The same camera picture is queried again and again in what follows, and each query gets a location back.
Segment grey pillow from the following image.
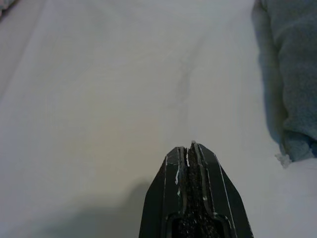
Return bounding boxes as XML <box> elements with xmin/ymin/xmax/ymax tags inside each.
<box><xmin>251</xmin><ymin>0</ymin><xmax>317</xmax><ymax>163</ymax></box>

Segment bed with white sheet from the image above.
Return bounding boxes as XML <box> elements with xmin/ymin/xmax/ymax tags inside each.
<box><xmin>0</xmin><ymin>0</ymin><xmax>317</xmax><ymax>238</ymax></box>

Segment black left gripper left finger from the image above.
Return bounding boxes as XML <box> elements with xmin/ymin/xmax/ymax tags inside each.
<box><xmin>138</xmin><ymin>146</ymin><xmax>198</xmax><ymax>238</ymax></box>

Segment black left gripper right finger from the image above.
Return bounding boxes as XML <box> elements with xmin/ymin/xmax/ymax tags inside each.
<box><xmin>188</xmin><ymin>140</ymin><xmax>255</xmax><ymax>238</ymax></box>

